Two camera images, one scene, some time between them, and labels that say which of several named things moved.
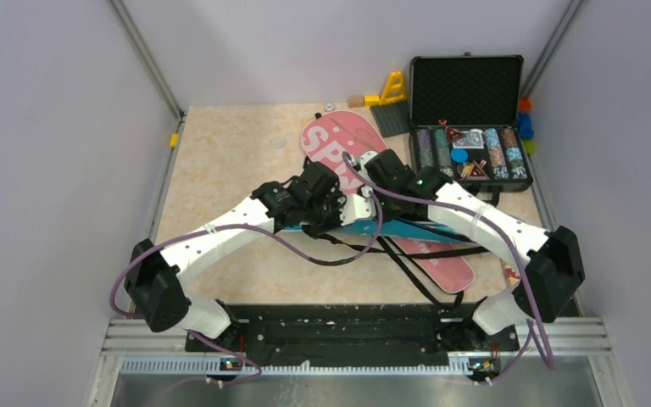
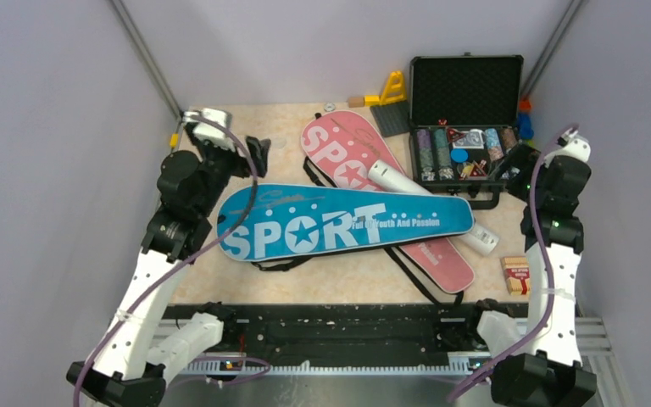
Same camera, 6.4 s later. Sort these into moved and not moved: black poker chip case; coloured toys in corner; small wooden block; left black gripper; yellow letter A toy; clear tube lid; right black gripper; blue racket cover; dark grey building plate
Moved: blue racket cover; left black gripper; right black gripper
Not moved: coloured toys in corner; dark grey building plate; yellow letter A toy; black poker chip case; clear tube lid; small wooden block
